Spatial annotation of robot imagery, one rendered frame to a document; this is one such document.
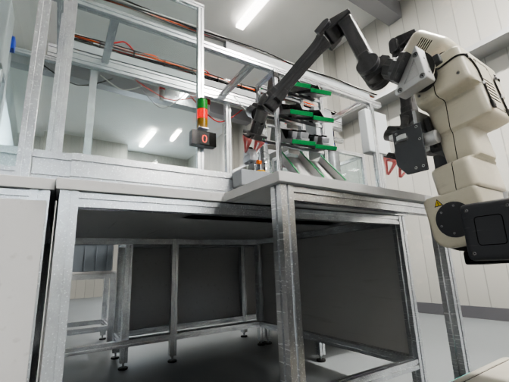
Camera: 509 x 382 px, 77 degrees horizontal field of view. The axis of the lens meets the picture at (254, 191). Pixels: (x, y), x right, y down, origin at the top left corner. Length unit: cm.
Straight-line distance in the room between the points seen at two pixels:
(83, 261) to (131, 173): 203
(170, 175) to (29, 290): 50
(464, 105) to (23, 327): 133
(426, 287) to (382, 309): 256
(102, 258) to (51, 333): 214
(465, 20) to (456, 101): 368
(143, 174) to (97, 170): 14
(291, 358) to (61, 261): 63
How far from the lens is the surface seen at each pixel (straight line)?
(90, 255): 307
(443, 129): 119
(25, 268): 98
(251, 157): 146
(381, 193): 116
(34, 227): 98
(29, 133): 107
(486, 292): 417
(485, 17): 474
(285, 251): 84
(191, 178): 114
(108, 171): 108
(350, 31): 141
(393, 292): 184
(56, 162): 109
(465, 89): 119
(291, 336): 86
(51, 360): 98
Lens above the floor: 62
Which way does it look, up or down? 13 degrees up
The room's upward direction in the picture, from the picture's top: 2 degrees counter-clockwise
